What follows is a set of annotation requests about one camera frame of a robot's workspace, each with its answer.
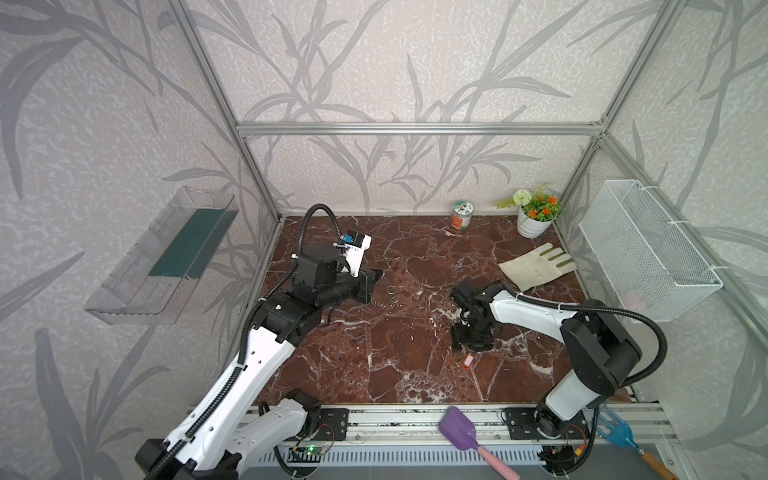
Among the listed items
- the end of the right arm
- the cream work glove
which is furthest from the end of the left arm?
the cream work glove

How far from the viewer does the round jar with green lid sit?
1138mm

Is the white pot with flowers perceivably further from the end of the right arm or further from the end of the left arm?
the end of the left arm

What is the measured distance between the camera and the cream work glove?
101cm
